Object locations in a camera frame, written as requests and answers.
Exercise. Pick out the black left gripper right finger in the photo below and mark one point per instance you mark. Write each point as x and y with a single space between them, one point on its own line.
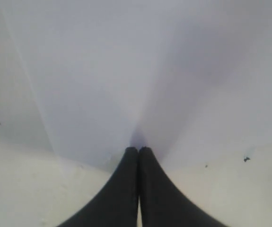
161 202

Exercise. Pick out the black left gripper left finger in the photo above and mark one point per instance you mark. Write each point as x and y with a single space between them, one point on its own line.
116 204

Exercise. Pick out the white paper sheet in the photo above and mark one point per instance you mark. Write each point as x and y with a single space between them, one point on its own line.
192 79

